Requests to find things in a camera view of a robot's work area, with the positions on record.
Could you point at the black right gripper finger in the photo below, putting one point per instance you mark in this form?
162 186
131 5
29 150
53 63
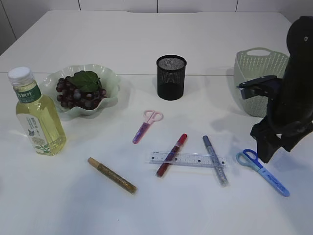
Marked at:
267 146

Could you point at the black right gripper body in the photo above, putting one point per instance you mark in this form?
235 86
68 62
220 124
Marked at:
290 134

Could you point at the blue scissors with cover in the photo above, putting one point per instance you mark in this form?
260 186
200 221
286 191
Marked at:
249 158

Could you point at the purple artificial grape bunch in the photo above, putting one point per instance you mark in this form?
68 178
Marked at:
83 89

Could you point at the green tea plastic bottle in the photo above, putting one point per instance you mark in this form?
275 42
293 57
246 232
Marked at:
36 113

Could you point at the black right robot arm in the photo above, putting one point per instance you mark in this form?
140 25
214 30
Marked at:
289 115

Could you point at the silver glitter marker pen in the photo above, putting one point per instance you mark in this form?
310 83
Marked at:
215 161

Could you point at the green woven plastic basket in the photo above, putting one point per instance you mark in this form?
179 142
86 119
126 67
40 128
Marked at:
251 64

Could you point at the red marker pen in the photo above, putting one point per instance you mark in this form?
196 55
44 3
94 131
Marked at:
162 169

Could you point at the clear plastic ruler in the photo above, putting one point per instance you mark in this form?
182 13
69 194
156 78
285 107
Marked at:
183 159

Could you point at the black mesh pen holder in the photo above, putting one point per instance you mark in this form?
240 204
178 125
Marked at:
170 76

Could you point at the gold glitter marker pen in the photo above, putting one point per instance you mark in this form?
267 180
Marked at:
126 185

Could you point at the green wavy glass plate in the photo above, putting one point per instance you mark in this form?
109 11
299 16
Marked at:
108 78

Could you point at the pink purple small scissors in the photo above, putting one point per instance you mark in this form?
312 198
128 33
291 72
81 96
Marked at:
151 116

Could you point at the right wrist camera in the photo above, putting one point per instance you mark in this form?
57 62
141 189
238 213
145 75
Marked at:
266 86

